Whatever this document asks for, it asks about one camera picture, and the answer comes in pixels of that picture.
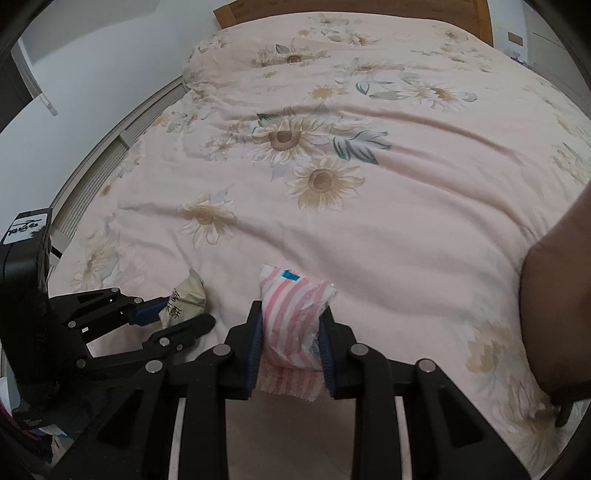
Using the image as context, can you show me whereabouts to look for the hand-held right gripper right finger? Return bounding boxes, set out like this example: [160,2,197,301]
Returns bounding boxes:
[322,308,532,480]

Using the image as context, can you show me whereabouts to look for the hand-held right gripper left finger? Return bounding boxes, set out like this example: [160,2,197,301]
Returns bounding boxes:
[51,301,265,480]

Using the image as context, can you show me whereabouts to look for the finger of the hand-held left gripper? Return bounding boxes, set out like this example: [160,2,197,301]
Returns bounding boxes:
[87,315,216,385]
[51,287,169,343]

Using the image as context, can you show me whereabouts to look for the beige pastry packet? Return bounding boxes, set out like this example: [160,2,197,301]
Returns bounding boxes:
[158,269,208,329]

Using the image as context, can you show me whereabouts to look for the pink striped snack packet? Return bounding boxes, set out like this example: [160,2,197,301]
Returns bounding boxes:
[256,264,339,403]

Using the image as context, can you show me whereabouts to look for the white louvered radiator cover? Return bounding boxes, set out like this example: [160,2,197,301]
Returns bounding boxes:
[46,76,186,252]

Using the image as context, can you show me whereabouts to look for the floral pink blanket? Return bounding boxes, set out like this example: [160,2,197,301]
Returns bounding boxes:
[51,11,591,480]

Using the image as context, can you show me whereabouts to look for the brown black electric kettle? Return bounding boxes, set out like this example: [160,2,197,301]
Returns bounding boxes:
[519,185,591,428]

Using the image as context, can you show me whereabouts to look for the wooden headboard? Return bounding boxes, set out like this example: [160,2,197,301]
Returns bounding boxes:
[213,0,494,47]

